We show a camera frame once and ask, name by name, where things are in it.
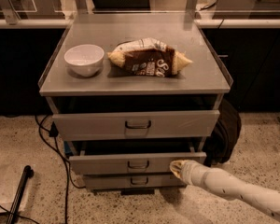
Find grey top drawer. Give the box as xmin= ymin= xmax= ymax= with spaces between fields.
xmin=53 ymin=110 xmax=219 ymax=141

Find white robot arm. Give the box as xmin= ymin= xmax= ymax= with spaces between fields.
xmin=170 ymin=160 xmax=280 ymax=222

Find white ceramic bowl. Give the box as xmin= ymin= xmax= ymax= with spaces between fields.
xmin=64 ymin=44 xmax=105 ymax=77

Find white paper sheet on floor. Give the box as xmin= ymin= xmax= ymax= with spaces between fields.
xmin=0 ymin=164 xmax=30 ymax=214

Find grey bottom drawer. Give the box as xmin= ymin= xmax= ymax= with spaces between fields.
xmin=83 ymin=174 xmax=184 ymax=190

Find black bag on floor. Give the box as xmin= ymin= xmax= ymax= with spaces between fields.
xmin=203 ymin=99 xmax=242 ymax=167

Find black pole on floor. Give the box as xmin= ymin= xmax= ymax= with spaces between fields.
xmin=7 ymin=165 xmax=34 ymax=224

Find black floor cable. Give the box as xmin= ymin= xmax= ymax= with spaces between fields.
xmin=34 ymin=114 xmax=85 ymax=224

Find grey drawer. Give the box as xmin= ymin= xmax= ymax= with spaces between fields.
xmin=70 ymin=139 xmax=206 ymax=175
xmin=83 ymin=174 xmax=184 ymax=190
xmin=53 ymin=110 xmax=219 ymax=141

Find brown white snack bag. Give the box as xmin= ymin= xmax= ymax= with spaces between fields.
xmin=107 ymin=37 xmax=192 ymax=77

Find grey metal drawer cabinet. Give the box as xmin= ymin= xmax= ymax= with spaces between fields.
xmin=39 ymin=13 xmax=231 ymax=192

